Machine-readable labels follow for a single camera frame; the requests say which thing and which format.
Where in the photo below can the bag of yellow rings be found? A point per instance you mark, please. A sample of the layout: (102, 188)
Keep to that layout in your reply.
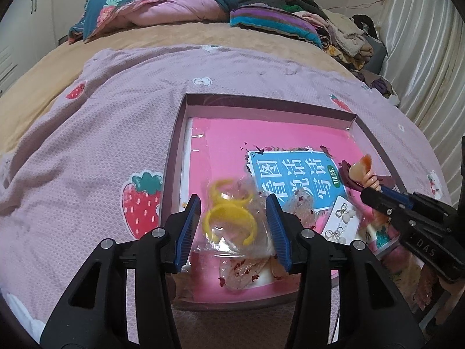
(225, 214)

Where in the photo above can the striped purple teal blanket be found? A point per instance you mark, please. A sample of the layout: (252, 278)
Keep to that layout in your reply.
(272, 18)

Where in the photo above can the pink book with blue label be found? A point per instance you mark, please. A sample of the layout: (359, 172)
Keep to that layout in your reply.
(225, 152)

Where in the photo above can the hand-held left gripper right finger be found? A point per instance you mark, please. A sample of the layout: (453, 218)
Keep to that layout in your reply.
(279, 232)

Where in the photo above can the white wardrobe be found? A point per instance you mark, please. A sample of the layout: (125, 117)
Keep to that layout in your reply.
(21, 25)

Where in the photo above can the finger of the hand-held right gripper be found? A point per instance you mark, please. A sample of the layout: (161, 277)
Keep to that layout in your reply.
(385, 207)
(394, 192)

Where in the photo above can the shallow grey cardboard box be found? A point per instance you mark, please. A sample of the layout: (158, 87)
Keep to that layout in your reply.
(174, 174)

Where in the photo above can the strawberry print quilt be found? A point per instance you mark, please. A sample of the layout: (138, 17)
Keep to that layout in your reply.
(163, 11)

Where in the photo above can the person's right hand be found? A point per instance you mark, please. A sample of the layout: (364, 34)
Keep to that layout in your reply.
(428, 292)

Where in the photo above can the beige organza bow hair clip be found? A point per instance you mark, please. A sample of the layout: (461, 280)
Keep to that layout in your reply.
(239, 272)

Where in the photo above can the dark red hair clip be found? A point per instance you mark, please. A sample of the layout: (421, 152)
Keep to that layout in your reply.
(347, 178)

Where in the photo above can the white card with pearl earrings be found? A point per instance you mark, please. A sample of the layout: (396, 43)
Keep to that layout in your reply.
(336, 221)

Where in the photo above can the beige bed sheet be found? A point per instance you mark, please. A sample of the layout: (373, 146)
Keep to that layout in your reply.
(54, 65)

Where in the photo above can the cream satin curtain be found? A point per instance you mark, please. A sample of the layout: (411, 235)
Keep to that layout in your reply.
(425, 61)

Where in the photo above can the lilac printed blanket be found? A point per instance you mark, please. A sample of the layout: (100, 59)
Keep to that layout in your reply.
(90, 134)

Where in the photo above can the orange spiral hair clip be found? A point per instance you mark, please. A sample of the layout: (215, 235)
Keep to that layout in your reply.
(363, 169)

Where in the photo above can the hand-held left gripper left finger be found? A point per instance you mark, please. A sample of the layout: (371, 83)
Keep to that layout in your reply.
(187, 236)

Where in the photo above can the pile of clothes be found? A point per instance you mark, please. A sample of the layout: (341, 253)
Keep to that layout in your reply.
(345, 36)

